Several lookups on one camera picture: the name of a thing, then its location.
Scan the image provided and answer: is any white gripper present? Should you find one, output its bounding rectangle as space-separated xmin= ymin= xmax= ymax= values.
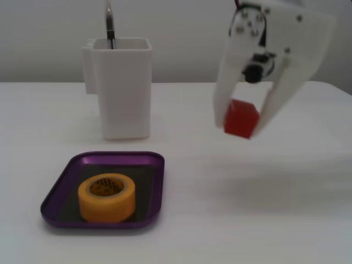
xmin=214 ymin=0 xmax=338 ymax=138

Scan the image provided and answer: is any red cube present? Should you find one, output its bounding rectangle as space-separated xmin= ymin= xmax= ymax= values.
xmin=223 ymin=98 xmax=261 ymax=140

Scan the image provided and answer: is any white plastic pen holder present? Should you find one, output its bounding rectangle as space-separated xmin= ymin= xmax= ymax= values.
xmin=81 ymin=37 xmax=153 ymax=142

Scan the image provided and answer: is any black pen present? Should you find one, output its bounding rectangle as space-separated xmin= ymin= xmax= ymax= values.
xmin=105 ymin=0 xmax=117 ymax=51

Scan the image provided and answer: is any yellow masking tape roll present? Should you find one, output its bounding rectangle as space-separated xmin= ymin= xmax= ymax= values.
xmin=78 ymin=173 xmax=137 ymax=223

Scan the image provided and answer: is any purple metal tray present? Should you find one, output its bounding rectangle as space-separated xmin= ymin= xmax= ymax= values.
xmin=40 ymin=151 xmax=166 ymax=229

